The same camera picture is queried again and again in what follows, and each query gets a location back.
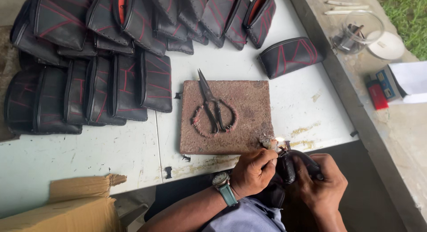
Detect person's left hand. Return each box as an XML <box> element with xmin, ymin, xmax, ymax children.
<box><xmin>230</xmin><ymin>148</ymin><xmax>279</xmax><ymax>198</ymax></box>

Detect person's right hand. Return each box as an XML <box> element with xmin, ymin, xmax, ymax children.
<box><xmin>290</xmin><ymin>153</ymin><xmax>349</xmax><ymax>215</ymax></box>

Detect black leather pouch being finished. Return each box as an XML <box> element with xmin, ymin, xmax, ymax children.
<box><xmin>251</xmin><ymin>148</ymin><xmax>325</xmax><ymax>209</ymax></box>

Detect small lit candle stub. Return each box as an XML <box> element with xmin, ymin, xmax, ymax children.
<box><xmin>260</xmin><ymin>135</ymin><xmax>288</xmax><ymax>152</ymax></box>

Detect brown stone slab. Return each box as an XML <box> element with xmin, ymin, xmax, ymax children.
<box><xmin>179</xmin><ymin>80</ymin><xmax>275</xmax><ymax>155</ymax></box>

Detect person's blue shirt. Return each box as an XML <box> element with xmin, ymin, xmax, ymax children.
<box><xmin>199</xmin><ymin>196</ymin><xmax>288</xmax><ymax>232</ymax></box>

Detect single black pouch red lines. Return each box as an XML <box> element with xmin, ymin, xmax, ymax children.
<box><xmin>258</xmin><ymin>36</ymin><xmax>325</xmax><ymax>80</ymax></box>

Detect red lighter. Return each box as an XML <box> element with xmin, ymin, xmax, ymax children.
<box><xmin>366</xmin><ymin>79</ymin><xmax>389</xmax><ymax>111</ymax></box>

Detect blue small box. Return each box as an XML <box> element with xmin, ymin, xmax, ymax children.
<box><xmin>375</xmin><ymin>68</ymin><xmax>402</xmax><ymax>101</ymax></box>

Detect dark tools inside jar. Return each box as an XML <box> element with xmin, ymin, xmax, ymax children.
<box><xmin>333</xmin><ymin>23</ymin><xmax>365</xmax><ymax>54</ymax></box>

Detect clear glass jar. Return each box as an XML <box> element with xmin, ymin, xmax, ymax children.
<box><xmin>331</xmin><ymin>10</ymin><xmax>385</xmax><ymax>55</ymax></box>

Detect white round jar lid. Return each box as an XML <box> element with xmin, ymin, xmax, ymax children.
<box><xmin>366</xmin><ymin>31</ymin><xmax>406</xmax><ymax>61</ymax></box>

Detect white paper sheet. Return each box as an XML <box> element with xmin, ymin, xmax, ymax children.
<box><xmin>388</xmin><ymin>61</ymin><xmax>427</xmax><ymax>104</ymax></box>

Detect pile of black red-stitched pouches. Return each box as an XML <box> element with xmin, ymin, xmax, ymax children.
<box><xmin>3</xmin><ymin>0</ymin><xmax>277</xmax><ymax>136</ymax></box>

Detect brown cardboard box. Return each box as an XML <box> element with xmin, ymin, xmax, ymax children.
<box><xmin>0</xmin><ymin>173</ymin><xmax>128</xmax><ymax>232</ymax></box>

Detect wristwatch with teal strap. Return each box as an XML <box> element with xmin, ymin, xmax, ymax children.
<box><xmin>211</xmin><ymin>172</ymin><xmax>238</xmax><ymax>207</ymax></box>

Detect black scissors with wrapped handles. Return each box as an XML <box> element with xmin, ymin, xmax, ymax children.
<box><xmin>191</xmin><ymin>68</ymin><xmax>239</xmax><ymax>138</ymax></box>

